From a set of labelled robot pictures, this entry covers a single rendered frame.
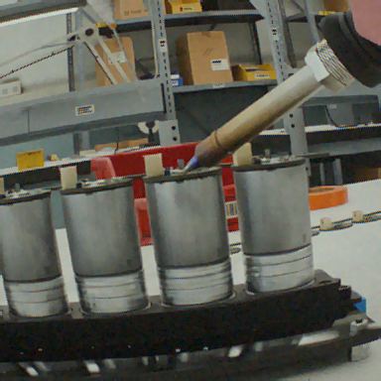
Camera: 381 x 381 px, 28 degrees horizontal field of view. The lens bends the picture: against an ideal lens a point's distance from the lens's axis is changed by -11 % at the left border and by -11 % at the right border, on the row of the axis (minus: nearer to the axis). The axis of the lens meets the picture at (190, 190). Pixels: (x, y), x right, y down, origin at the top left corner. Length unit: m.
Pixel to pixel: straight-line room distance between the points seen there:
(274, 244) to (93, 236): 0.06
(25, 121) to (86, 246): 2.29
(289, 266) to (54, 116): 2.30
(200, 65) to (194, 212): 4.19
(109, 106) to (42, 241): 2.32
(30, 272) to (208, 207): 0.06
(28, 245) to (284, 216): 0.08
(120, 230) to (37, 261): 0.03
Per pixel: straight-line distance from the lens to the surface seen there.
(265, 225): 0.26
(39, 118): 2.54
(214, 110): 4.88
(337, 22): 0.21
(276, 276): 0.26
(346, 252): 0.43
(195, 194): 0.25
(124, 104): 2.58
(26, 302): 0.26
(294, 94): 0.23
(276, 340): 0.24
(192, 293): 0.26
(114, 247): 0.26
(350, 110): 2.97
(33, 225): 0.26
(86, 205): 0.25
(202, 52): 4.46
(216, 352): 0.24
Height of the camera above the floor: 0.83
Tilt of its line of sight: 5 degrees down
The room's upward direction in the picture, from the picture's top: 7 degrees counter-clockwise
